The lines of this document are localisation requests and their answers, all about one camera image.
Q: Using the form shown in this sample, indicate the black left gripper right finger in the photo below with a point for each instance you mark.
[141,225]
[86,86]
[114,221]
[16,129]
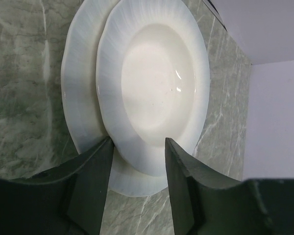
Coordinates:
[206,202]

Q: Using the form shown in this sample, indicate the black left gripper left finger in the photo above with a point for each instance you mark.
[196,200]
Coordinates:
[68,199]

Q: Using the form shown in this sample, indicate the white deep plate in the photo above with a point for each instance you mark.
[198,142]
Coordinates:
[80,101]
[153,80]

